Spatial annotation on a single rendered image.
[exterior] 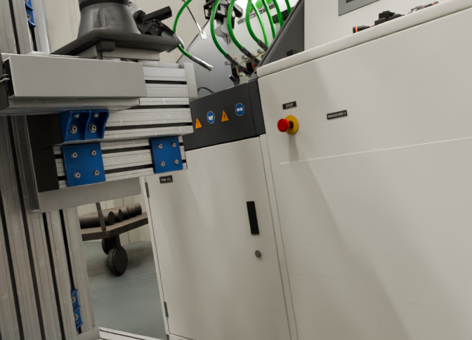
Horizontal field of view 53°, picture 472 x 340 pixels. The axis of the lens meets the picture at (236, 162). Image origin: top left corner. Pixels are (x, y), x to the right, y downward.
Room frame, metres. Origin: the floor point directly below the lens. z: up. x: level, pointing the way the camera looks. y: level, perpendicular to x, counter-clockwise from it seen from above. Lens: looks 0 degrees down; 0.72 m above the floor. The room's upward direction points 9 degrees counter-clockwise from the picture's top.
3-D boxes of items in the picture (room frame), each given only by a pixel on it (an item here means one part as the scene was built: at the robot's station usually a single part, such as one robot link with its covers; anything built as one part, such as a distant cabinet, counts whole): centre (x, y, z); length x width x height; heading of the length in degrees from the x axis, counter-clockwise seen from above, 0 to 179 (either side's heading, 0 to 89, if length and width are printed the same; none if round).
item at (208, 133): (1.63, 0.13, 0.87); 0.62 x 0.04 x 0.16; 43
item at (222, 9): (1.77, -0.03, 1.32); 0.09 x 0.08 x 0.12; 133
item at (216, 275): (1.62, 0.14, 0.44); 0.65 x 0.02 x 0.68; 43
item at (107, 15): (1.13, 0.25, 1.09); 0.15 x 0.15 x 0.10
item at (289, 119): (1.27, -0.15, 0.80); 0.05 x 0.04 x 0.05; 43
